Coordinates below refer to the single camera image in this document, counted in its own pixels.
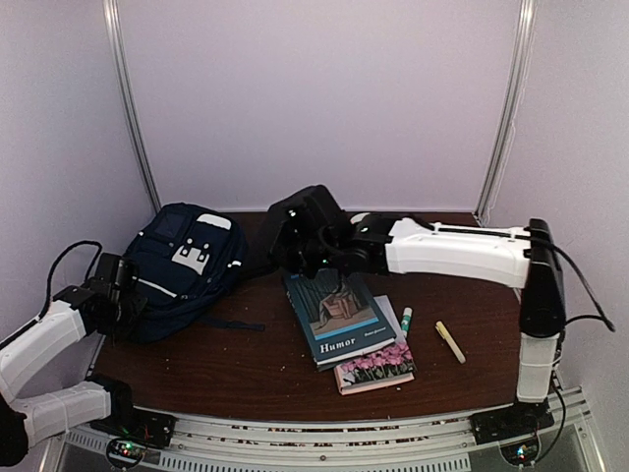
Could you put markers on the left aluminium frame post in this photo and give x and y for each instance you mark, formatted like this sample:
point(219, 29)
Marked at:
point(116, 40)

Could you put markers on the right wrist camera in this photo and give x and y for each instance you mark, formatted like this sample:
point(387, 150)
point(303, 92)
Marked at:
point(308, 210)

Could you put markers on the aluminium frame post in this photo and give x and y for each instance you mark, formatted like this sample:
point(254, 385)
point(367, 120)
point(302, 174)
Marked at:
point(116, 40)
point(505, 133)

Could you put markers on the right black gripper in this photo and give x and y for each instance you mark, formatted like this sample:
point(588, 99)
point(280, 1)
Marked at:
point(311, 269)

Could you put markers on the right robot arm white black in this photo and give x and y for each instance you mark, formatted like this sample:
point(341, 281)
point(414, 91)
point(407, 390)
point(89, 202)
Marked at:
point(519, 257)

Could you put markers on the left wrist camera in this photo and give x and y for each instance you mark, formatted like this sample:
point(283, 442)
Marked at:
point(113, 277)

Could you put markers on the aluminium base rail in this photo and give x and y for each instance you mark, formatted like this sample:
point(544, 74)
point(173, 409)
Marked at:
point(446, 442)

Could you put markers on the right aluminium frame post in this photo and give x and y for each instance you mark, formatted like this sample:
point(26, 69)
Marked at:
point(505, 133)

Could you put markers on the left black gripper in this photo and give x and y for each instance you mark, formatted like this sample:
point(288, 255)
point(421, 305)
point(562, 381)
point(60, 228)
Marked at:
point(139, 301)

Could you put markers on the blue Humor book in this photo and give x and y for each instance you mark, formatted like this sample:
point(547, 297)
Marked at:
point(339, 317)

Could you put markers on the pink flower Fate book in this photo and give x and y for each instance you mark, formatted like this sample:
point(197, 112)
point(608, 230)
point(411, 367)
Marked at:
point(389, 366)

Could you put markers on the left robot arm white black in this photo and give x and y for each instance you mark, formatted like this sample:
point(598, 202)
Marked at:
point(72, 315)

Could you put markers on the navy blue backpack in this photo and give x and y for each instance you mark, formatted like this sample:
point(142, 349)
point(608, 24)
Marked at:
point(188, 258)

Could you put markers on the black pencil case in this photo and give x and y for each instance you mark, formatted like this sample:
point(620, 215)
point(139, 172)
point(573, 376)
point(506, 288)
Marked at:
point(291, 229)

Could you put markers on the cream yellow marker pen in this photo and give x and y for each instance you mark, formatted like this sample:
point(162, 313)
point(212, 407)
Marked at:
point(450, 341)

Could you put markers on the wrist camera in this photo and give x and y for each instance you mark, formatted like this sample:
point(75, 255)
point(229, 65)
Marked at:
point(113, 277)
point(308, 210)

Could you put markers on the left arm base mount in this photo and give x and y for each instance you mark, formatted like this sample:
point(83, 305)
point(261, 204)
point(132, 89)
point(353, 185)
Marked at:
point(135, 438)

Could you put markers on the white green glue stick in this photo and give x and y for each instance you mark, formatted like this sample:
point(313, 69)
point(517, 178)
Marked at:
point(406, 321)

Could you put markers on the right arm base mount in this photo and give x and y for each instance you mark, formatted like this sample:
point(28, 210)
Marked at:
point(516, 430)

